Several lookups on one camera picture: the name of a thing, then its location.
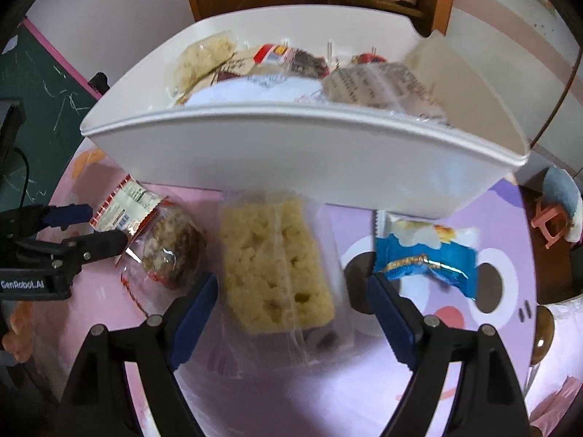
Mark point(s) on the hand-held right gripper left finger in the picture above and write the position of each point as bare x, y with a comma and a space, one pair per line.
196, 323

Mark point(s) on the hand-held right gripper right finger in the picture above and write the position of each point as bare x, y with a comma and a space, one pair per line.
394, 323

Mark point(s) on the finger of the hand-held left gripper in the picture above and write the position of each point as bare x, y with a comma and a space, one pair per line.
73, 214
104, 242

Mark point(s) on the brown snack packet striped label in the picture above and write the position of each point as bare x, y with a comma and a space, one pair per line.
173, 246

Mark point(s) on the large rice crisp packet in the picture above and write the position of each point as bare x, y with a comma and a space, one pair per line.
273, 264

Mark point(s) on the white plastic bin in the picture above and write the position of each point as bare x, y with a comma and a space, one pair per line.
296, 154

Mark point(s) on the person's left hand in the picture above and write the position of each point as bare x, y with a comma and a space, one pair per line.
20, 327

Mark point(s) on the blue snack packet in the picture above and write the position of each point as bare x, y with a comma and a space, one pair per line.
419, 255

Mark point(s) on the purple printed table mat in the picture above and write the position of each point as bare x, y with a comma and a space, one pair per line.
273, 396

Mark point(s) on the small black block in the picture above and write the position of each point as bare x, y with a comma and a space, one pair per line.
98, 83

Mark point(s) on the brown wooden chair knob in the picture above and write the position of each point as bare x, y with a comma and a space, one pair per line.
542, 332

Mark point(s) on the pink stool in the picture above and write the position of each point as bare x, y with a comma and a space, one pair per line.
549, 221

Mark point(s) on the white pink cloth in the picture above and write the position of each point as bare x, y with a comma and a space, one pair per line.
560, 407

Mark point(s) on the pale rice crisp packet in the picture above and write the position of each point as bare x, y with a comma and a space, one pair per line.
200, 59

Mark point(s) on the blue cushion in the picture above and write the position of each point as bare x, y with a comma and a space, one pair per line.
564, 195

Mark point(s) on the clear plastic snack packet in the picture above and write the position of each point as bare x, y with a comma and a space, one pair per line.
378, 82

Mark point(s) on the brown snack packet red label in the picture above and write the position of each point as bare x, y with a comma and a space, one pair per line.
291, 59

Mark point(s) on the green chalkboard pink frame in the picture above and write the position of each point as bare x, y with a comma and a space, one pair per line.
41, 100

